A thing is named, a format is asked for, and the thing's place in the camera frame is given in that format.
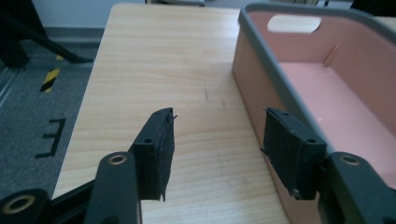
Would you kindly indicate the pink plastic basket grey rim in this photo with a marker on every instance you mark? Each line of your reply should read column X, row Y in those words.
column 327, row 93

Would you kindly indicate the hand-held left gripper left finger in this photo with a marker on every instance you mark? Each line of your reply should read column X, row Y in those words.
column 155, row 155

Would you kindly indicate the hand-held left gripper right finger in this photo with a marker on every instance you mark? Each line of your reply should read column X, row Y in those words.
column 292, row 155

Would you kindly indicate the yellow black striped floor tape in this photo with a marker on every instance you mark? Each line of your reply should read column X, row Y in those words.
column 50, row 79

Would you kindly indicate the black metal stand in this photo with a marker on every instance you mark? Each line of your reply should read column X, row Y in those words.
column 18, row 34

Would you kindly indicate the black floor tape marking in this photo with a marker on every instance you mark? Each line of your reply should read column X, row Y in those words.
column 53, row 137

